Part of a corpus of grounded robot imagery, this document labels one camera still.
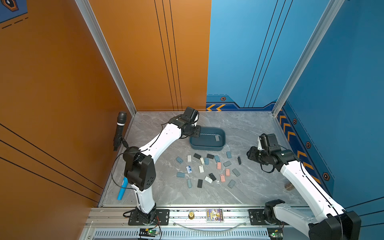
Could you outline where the teal eraser lower left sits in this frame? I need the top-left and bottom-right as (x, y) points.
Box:
(177, 172), (185, 178)

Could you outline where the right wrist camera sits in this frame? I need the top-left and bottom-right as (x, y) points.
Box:
(259, 134), (281, 152)

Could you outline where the black eraser centre low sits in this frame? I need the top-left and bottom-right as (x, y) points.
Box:
(209, 173), (217, 181)

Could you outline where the black microphone on stand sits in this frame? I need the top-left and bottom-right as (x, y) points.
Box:
(114, 112), (129, 152)

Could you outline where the colourful card on rail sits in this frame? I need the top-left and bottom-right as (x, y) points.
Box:
(206, 208), (224, 223)

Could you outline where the aluminium front rail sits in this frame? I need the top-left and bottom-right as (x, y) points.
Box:
(83, 206), (301, 229)

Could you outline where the teal eraser bottom left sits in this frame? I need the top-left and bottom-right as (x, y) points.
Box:
(187, 179), (192, 189)

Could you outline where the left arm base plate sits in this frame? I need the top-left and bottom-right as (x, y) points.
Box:
(128, 209), (170, 226)

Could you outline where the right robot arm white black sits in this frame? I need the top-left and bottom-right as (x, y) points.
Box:
(247, 146), (362, 240)

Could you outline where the grey green eraser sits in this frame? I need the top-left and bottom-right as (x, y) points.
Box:
(223, 161), (232, 168)

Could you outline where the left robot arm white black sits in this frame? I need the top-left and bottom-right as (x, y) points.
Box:
(123, 110), (201, 216)

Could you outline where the white eraser low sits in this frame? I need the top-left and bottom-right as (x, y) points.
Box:
(205, 177), (213, 184)

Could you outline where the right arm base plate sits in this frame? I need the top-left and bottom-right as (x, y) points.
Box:
(248, 209), (268, 226)

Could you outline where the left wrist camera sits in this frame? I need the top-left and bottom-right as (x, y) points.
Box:
(182, 107), (199, 123)

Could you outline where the blue eraser beside dark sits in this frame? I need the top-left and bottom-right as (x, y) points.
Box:
(214, 155), (221, 163)

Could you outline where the green circuit board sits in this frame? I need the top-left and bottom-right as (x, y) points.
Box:
(267, 228), (284, 240)
(138, 228), (160, 240)

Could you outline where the pink eraser low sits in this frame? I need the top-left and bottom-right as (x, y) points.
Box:
(220, 174), (226, 183)

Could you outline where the teal eraser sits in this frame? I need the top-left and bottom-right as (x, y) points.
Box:
(187, 179), (192, 189)
(177, 172), (185, 178)

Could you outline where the white blue stained eraser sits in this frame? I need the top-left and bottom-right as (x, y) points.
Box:
(186, 166), (192, 174)

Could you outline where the left green circuit board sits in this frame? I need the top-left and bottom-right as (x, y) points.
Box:
(138, 228), (160, 240)

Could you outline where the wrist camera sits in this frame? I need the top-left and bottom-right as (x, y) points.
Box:
(182, 107), (199, 123)
(259, 134), (281, 152)

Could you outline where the right green circuit board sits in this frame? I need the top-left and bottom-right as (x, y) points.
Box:
(267, 228), (284, 240)

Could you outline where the teal plastic storage box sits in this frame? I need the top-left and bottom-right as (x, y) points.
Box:
(190, 127), (226, 151)

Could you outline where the brass knob on rail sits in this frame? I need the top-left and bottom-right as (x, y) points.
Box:
(188, 212), (195, 220)

